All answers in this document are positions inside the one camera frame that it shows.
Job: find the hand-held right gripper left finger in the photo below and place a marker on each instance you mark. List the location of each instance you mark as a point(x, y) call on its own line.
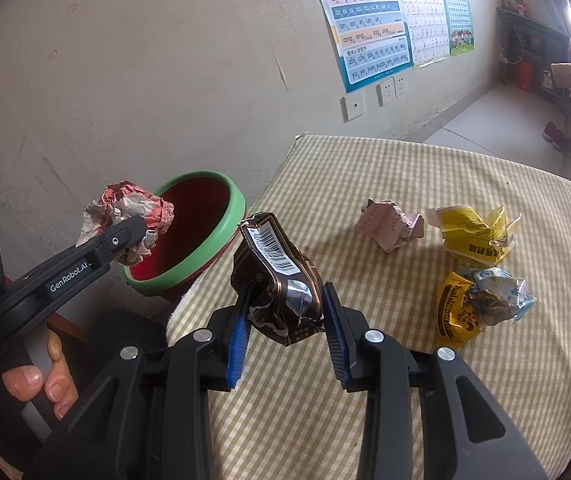
point(240, 347)

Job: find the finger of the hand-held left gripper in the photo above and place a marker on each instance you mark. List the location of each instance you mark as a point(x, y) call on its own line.
point(115, 240)

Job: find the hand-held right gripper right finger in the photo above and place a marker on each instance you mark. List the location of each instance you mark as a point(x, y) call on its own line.
point(338, 342)

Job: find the red white paper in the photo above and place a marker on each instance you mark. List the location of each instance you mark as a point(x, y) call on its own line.
point(125, 205)

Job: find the red bin with green rim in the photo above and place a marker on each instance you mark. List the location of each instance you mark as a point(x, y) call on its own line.
point(190, 230)

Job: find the brown barcode wrapper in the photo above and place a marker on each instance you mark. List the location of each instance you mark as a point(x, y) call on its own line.
point(275, 280)

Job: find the person's left hand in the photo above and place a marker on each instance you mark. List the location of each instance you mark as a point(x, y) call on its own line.
point(22, 382)

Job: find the yellow brown snack wrapper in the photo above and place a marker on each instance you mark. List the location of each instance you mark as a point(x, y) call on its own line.
point(453, 310)

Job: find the crumpled pink paper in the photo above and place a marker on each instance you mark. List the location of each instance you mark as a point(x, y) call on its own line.
point(388, 222)

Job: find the yellow white snack wrapper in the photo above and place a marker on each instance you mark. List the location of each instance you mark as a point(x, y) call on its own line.
point(470, 230)

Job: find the blue silver wrapper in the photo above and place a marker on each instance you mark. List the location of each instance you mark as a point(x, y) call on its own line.
point(508, 290)

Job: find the yellow checked mat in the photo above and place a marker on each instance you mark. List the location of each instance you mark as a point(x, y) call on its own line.
point(390, 170)

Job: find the red slipper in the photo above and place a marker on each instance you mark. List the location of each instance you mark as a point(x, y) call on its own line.
point(559, 141)
point(549, 131)

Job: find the red box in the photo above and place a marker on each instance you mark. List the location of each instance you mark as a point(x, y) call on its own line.
point(526, 75)

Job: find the white container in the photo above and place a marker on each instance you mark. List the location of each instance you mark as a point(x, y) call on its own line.
point(547, 80)

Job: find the dark shelf unit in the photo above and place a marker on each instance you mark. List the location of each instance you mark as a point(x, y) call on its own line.
point(530, 35)

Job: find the white blank wall plate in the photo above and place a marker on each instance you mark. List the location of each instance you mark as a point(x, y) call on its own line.
point(353, 106)

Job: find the white wall socket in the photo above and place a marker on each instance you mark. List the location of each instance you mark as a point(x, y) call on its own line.
point(401, 85)
point(386, 93)

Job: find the blue bordered wall poster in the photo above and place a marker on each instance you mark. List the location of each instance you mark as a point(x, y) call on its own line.
point(360, 20)

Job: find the white chart wall poster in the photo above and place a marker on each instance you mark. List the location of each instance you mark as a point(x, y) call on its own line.
point(423, 15)

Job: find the green blue wall poster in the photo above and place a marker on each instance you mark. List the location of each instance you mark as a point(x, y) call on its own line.
point(458, 10)

